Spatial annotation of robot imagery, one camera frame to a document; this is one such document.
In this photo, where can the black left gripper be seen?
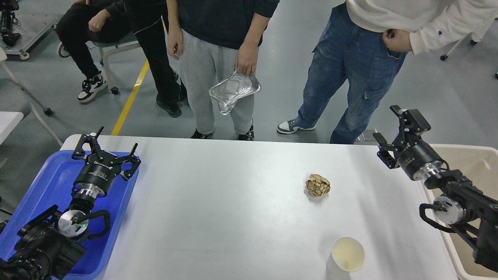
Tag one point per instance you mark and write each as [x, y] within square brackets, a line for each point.
[95, 174]

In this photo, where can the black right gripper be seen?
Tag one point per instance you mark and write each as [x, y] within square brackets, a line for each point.
[416, 158]

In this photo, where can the white paper cup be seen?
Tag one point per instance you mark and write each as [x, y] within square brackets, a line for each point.
[347, 255]

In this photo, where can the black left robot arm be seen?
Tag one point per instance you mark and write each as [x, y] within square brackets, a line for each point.
[66, 225]

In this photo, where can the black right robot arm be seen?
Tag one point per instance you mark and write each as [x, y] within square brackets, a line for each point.
[462, 208]

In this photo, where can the metal floor plate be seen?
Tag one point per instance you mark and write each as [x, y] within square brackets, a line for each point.
[367, 136]

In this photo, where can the blue plastic tray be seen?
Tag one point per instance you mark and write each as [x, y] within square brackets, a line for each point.
[52, 186]

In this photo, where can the crumpled brown paper ball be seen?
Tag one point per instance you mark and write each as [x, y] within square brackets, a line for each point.
[317, 185]

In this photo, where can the person in blue jeans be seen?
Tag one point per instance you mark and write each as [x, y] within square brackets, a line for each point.
[365, 43]

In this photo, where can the white side table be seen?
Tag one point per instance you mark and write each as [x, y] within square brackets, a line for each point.
[8, 121]

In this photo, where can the grey office chair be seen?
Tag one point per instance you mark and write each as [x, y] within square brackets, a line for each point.
[128, 42]

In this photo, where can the grey chair at left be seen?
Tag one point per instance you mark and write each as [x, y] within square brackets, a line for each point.
[16, 98]

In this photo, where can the silver foil tray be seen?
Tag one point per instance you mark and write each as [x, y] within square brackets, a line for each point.
[233, 88]

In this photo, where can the person in grey sweatpants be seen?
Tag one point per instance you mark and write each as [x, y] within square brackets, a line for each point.
[212, 39]

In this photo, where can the black equipment on cart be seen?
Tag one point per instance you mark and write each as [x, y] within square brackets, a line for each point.
[20, 31]

